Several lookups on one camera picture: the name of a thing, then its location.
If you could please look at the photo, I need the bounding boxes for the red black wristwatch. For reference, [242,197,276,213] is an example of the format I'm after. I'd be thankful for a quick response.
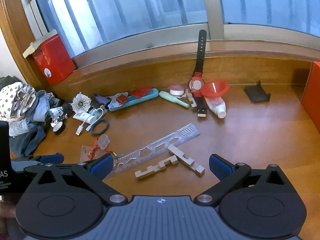
[189,29,209,118]

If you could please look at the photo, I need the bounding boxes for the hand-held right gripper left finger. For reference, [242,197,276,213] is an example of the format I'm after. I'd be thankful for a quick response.
[24,153,127,206]

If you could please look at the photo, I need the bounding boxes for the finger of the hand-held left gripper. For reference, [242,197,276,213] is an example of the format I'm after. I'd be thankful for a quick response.
[37,153,64,164]

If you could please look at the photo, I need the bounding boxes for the white power adapter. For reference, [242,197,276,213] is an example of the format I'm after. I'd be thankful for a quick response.
[73,112,97,125]

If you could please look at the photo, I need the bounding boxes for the mint green handle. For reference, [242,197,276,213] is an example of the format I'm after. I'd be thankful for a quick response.
[159,91,190,108]

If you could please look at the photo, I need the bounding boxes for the blue denim jeans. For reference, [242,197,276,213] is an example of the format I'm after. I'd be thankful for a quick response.
[9,90,60,157]

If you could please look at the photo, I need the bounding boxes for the red plastic funnel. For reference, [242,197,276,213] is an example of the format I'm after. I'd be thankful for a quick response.
[201,79,230,98]

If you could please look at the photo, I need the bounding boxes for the black plastic holder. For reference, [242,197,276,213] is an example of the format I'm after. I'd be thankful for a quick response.
[244,80,271,103]

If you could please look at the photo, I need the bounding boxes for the sliding glass window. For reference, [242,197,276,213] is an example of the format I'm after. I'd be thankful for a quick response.
[24,0,320,68]

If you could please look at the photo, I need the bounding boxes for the notched wooden puzzle piece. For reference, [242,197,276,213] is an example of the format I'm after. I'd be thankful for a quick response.
[168,145,205,175]
[134,155,178,180]
[185,88,198,108]

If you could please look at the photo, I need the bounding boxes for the transparent set square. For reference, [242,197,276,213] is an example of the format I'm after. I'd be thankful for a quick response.
[80,145,110,164]

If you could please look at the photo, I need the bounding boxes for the transparent protractor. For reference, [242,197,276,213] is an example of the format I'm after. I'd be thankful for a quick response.
[109,94,129,109]

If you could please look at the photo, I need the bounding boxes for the white round fan part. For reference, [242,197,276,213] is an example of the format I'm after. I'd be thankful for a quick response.
[71,92,92,113]

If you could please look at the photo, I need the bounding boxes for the red box with cream lid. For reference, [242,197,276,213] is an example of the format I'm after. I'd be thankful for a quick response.
[22,29,77,85]

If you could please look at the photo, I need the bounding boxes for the white pink ribbon spool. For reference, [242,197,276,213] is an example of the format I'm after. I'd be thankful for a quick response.
[168,84,185,96]

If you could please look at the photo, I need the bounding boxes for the metal stencil ruler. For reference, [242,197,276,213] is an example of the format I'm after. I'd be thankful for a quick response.
[104,123,201,179]

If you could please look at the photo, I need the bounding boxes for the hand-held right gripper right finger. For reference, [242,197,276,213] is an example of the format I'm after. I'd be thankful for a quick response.
[194,154,295,206]

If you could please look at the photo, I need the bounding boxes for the white USB cable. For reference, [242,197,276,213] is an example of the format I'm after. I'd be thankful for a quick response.
[76,108,105,136]

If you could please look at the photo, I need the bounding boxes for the white squeeze tube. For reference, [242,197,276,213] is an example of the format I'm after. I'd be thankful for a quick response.
[205,96,227,118]

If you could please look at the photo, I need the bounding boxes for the white shuttlecock with black base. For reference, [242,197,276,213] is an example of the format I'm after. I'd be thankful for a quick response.
[49,107,68,121]

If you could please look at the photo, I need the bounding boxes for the orange cardboard box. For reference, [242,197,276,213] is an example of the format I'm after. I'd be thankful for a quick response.
[301,61,320,128]

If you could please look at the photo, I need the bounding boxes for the red crumpled plastic piece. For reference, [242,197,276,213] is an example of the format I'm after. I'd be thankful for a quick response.
[130,87,153,98]

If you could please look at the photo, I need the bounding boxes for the black hair tie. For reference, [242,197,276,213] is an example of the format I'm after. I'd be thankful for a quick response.
[90,119,110,135]

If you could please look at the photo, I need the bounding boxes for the teal pencil case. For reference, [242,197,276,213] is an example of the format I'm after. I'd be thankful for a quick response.
[108,88,159,112]

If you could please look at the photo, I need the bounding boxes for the red knotted string charm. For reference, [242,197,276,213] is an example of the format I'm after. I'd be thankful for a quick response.
[89,137,118,165]

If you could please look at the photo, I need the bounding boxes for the wooden desktop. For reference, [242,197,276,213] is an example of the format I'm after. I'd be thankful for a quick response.
[10,80,320,230]

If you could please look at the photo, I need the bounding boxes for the purple plastic item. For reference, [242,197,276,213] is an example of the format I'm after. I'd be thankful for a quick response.
[93,94,110,105]

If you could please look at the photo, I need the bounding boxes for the translucent small cap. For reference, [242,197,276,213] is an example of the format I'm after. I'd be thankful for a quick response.
[97,134,110,149]

